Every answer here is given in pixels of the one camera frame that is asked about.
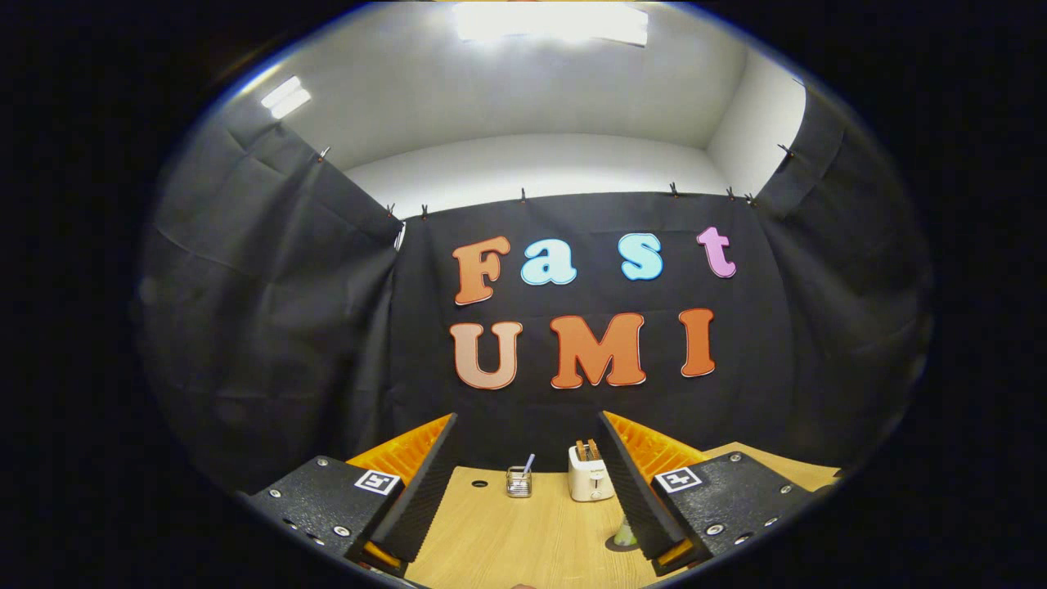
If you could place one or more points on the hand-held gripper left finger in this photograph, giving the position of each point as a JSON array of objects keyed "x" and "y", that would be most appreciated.
[{"x": 421, "y": 491}]

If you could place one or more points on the brown toast slices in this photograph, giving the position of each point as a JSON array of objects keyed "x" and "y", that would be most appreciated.
[{"x": 586, "y": 448}]

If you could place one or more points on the wooden table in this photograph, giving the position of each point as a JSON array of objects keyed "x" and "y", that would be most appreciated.
[{"x": 499, "y": 540}]

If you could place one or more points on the white toaster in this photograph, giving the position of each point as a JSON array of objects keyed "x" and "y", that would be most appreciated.
[{"x": 589, "y": 481}]

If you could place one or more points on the dark brown round coaster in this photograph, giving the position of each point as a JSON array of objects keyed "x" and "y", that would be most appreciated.
[{"x": 615, "y": 545}]

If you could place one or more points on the clear plastic juice bottle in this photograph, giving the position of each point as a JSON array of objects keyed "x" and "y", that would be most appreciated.
[{"x": 625, "y": 532}]

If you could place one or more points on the large ceiling light panel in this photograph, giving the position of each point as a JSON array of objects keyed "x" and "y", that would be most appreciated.
[{"x": 548, "y": 23}]

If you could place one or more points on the striped straw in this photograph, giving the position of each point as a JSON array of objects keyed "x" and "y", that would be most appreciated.
[{"x": 529, "y": 463}]

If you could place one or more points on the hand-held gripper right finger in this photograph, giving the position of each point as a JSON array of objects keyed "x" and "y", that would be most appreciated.
[{"x": 631, "y": 491}]

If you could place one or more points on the small ceiling light panel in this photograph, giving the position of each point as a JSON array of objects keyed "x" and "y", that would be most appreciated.
[{"x": 286, "y": 96}]

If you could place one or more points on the black backdrop cloth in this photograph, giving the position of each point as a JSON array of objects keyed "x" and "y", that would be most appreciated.
[{"x": 286, "y": 327}]

